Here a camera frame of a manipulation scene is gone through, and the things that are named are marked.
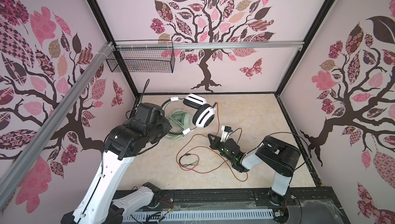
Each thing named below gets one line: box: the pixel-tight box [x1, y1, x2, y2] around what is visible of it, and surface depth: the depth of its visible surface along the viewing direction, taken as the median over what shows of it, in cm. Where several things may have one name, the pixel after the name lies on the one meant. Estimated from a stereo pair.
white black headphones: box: [160, 93, 218, 136], surface depth 58 cm
